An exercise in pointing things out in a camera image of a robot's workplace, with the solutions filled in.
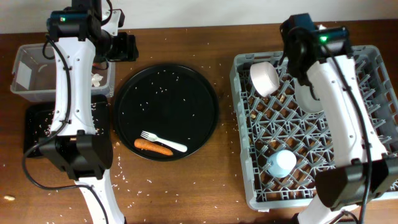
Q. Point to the light blue plastic cup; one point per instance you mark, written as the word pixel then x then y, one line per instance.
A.
pixel 282 163

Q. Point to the pink bowl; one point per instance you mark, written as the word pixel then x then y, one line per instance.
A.
pixel 264 78

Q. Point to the peanut on table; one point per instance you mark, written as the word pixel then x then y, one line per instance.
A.
pixel 9 198

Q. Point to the grey dishwasher rack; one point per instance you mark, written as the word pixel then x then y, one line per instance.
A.
pixel 267 126

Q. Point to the white tissue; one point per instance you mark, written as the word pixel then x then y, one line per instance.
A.
pixel 96 79

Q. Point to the round black tray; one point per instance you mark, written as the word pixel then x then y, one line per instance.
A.
pixel 174 102

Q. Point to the clear plastic bin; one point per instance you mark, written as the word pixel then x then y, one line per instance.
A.
pixel 35 76

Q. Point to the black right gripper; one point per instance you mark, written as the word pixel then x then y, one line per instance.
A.
pixel 306 83

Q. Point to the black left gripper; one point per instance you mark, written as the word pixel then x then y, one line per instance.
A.
pixel 129 51

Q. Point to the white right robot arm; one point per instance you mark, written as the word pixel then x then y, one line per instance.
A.
pixel 323 59

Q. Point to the black rectangular tray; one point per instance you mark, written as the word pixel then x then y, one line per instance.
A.
pixel 38 120

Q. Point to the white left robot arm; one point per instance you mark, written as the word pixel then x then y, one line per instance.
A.
pixel 82 34

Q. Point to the orange carrot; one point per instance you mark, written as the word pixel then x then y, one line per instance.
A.
pixel 150 146

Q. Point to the grey round plate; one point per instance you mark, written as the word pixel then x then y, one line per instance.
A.
pixel 306 98

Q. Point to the white plastic fork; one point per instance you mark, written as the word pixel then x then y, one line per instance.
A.
pixel 154 138

